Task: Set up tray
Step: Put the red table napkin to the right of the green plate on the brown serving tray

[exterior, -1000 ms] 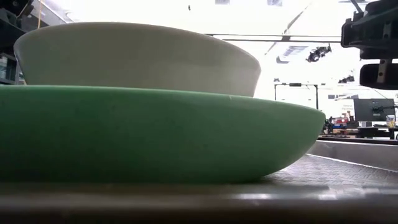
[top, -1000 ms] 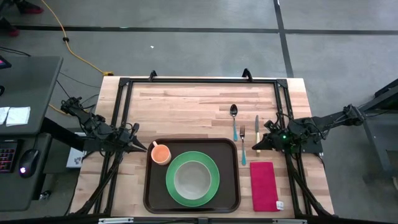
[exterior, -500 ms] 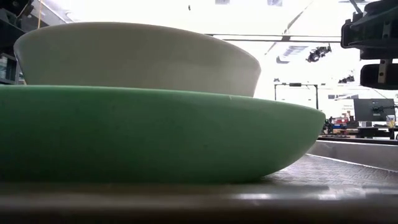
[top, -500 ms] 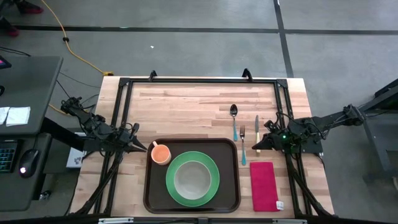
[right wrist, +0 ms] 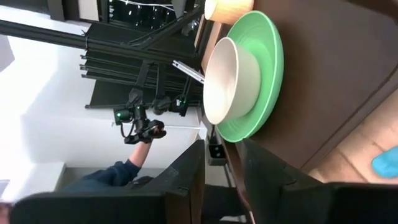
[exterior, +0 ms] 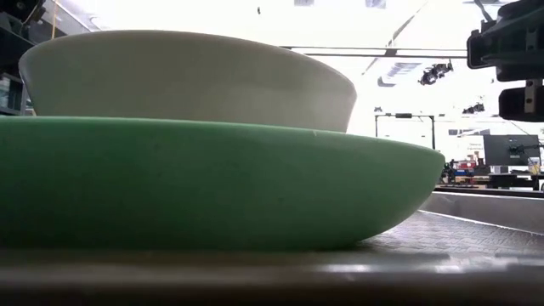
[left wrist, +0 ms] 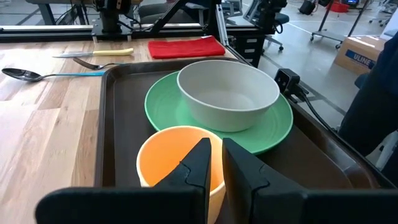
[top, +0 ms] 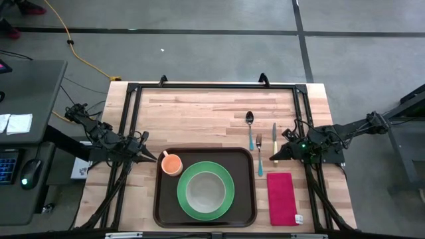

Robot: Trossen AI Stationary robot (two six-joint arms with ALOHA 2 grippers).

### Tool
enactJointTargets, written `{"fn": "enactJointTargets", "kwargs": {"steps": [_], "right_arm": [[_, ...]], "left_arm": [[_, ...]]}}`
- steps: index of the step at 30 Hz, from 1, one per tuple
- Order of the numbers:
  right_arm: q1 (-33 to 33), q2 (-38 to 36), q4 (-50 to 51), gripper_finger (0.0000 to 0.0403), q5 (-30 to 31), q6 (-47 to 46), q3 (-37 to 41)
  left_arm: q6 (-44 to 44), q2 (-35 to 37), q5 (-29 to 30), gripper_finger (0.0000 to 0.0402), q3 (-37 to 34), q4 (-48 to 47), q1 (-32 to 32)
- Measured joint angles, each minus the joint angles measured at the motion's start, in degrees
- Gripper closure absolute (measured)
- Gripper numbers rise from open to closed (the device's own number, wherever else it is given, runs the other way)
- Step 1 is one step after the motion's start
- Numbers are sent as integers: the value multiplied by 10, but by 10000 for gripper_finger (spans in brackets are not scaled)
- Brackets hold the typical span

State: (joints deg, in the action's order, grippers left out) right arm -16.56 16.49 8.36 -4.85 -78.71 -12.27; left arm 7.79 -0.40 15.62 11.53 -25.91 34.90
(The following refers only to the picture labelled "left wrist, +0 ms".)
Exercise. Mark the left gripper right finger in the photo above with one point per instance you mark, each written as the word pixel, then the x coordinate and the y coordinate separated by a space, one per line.
pixel 248 193

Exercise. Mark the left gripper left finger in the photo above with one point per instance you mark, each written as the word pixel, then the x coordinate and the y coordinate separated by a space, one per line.
pixel 186 193

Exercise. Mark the orange mug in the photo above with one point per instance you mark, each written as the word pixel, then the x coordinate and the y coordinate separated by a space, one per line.
pixel 161 155

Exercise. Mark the green plate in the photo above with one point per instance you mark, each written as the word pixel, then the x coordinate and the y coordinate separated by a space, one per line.
pixel 168 105

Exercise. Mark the pale grey bowl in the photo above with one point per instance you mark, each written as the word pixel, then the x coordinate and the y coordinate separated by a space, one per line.
pixel 224 102

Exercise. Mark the red cloth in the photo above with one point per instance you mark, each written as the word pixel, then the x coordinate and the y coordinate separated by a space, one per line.
pixel 186 48

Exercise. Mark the brown plastic tray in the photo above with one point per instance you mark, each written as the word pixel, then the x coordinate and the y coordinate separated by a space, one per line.
pixel 124 124

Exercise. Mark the black drawer cabinet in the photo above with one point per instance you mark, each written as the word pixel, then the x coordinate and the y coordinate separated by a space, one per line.
pixel 248 49

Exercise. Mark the person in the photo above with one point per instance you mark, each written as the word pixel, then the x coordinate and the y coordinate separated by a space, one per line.
pixel 373 102

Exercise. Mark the cardboard box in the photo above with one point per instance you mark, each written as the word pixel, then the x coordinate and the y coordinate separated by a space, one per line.
pixel 357 54

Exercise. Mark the black rolling stand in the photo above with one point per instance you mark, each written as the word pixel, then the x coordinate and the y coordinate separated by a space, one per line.
pixel 329 35

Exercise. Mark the black office chair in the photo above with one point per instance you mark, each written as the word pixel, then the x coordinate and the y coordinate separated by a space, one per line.
pixel 280 18

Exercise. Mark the red bin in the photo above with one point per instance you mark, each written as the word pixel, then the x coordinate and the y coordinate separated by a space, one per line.
pixel 339 7

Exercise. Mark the black table-level camera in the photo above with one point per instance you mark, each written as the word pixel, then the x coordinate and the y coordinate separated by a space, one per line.
pixel 286 81

